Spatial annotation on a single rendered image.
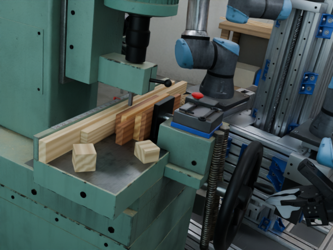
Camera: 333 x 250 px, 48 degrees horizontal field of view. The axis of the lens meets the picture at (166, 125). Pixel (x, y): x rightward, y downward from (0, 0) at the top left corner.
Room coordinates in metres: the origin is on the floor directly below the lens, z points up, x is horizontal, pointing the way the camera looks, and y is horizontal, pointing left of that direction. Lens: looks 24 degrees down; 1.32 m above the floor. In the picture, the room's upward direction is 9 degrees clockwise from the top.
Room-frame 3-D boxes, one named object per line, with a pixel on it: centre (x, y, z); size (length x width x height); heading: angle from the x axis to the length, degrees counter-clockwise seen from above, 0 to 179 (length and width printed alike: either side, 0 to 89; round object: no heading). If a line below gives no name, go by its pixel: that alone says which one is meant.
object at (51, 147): (0.94, 0.12, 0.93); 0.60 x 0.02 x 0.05; 156
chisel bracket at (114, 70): (0.94, 0.12, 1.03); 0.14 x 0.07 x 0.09; 66
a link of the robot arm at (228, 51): (1.56, -0.19, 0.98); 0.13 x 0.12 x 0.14; 112
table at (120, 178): (0.89, 0.01, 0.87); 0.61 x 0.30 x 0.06; 156
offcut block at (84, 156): (0.67, 0.16, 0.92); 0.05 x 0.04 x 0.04; 24
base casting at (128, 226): (0.98, 0.22, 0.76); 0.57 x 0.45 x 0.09; 66
